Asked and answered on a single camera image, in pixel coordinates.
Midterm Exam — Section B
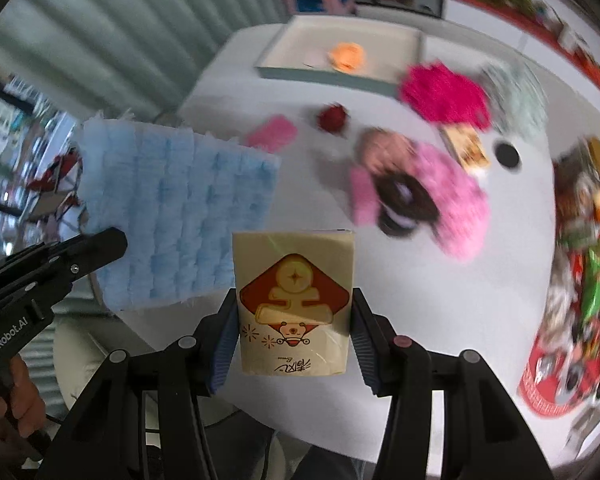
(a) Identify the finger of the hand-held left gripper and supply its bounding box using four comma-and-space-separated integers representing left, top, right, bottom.
0, 226, 129, 322

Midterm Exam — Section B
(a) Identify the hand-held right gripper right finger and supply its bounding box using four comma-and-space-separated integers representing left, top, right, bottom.
347, 287, 556, 480

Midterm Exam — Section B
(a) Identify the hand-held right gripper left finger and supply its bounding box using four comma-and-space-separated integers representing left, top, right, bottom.
32, 287, 246, 480

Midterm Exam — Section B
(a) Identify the cream tissue pack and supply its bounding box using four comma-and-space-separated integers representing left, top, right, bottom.
231, 229, 357, 376

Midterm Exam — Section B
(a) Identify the light blue fluffy cloth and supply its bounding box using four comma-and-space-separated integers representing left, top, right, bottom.
77, 119, 282, 311

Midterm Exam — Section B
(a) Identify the brown knitted hat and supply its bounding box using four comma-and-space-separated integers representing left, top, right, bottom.
372, 172, 441, 238

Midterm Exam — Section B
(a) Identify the pale pink fluffy cloth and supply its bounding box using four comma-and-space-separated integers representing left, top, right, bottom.
405, 141, 492, 263

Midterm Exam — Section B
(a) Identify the light pink sponge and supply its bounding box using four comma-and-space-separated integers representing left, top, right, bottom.
244, 114, 298, 153

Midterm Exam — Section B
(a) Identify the person's left hand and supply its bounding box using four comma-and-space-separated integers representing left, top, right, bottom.
0, 357, 48, 467

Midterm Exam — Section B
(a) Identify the red cloth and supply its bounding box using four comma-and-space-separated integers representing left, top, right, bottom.
42, 154, 83, 183

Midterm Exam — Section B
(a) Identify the red printed mat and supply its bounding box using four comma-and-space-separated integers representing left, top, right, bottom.
517, 330, 600, 418

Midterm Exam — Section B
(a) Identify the grey green curtain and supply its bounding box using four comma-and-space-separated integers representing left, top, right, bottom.
0, 0, 291, 171

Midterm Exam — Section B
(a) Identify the small printed card box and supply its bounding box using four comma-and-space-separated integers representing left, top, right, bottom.
440, 122, 491, 176

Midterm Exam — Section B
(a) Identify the red fabric rose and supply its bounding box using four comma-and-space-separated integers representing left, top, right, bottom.
316, 102, 351, 135

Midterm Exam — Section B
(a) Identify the black round disc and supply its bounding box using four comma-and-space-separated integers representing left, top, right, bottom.
494, 141, 522, 170

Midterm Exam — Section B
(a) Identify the pile of colourful snack packets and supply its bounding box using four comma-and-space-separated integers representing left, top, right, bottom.
450, 0, 600, 411

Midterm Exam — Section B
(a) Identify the hot pink fluffy cloth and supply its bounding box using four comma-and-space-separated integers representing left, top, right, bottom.
399, 60, 492, 130

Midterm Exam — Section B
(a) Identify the orange fabric flower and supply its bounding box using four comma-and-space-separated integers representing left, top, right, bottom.
326, 41, 368, 75

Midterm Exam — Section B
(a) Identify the mint fluffy cloth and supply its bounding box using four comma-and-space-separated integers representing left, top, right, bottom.
480, 62, 548, 136

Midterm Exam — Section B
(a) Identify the grey box lid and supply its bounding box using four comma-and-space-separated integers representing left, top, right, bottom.
254, 15, 426, 101

